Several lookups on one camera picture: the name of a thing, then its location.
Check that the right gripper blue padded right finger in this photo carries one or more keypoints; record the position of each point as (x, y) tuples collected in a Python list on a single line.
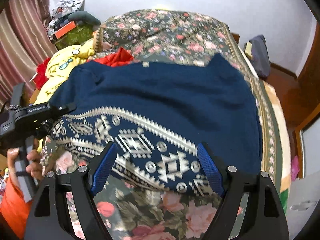
[(214, 176)]

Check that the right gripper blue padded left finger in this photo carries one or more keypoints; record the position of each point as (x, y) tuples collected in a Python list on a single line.
[(101, 166)]

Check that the navy patterned knit sweater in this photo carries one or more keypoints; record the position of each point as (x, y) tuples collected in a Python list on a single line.
[(158, 113)]

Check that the orange sleeve forearm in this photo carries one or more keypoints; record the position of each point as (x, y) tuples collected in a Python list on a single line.
[(14, 209)]

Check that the person's left hand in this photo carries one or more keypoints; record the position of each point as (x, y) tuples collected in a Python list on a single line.
[(34, 168)]

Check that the floral bedspread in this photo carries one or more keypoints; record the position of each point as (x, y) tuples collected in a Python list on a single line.
[(131, 211)]

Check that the yellow cartoon garment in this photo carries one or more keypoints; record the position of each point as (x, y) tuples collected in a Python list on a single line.
[(60, 66)]

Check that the striped pink curtain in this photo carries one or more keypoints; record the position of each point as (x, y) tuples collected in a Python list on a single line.
[(24, 42)]

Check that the pink croc shoe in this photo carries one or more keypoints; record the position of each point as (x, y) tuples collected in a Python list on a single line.
[(294, 168)]

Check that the white storage box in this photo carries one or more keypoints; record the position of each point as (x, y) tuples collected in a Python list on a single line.
[(302, 200)]

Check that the orange box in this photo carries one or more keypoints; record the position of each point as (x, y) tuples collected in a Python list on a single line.
[(65, 29)]

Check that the red garment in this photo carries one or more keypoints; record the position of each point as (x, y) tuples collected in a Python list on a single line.
[(121, 57)]

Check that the grey pillow on pile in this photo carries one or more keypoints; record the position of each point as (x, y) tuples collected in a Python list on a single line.
[(84, 16)]

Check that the dark blue bag on floor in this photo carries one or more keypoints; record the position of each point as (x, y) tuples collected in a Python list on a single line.
[(257, 53)]

